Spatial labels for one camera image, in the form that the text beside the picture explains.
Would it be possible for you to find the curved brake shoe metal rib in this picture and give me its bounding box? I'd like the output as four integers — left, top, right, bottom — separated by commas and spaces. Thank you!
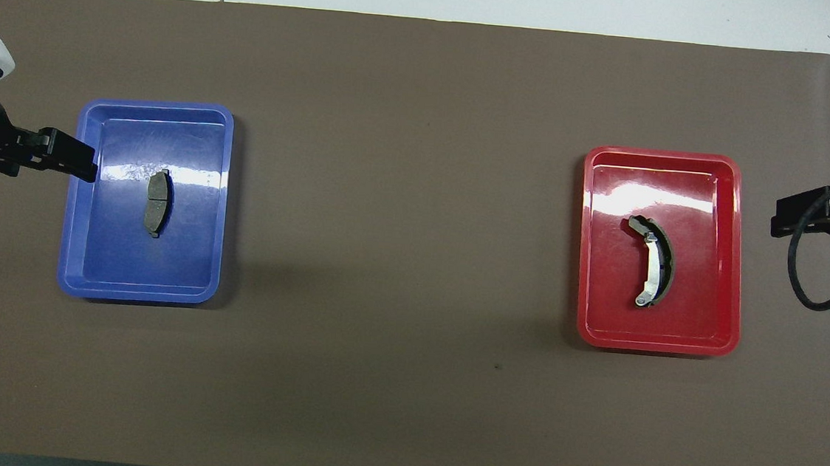
621, 214, 679, 310

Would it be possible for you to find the dark brake pad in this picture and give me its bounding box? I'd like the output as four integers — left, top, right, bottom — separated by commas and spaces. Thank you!
142, 168, 176, 239

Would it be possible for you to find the red plastic tray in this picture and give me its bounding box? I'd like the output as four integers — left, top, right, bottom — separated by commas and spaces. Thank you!
570, 143, 754, 359

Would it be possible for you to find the blue plastic tray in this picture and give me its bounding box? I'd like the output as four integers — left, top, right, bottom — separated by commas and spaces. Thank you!
56, 93, 236, 309

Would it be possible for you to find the brown table mat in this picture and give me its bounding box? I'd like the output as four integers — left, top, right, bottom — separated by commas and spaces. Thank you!
0, 0, 830, 466

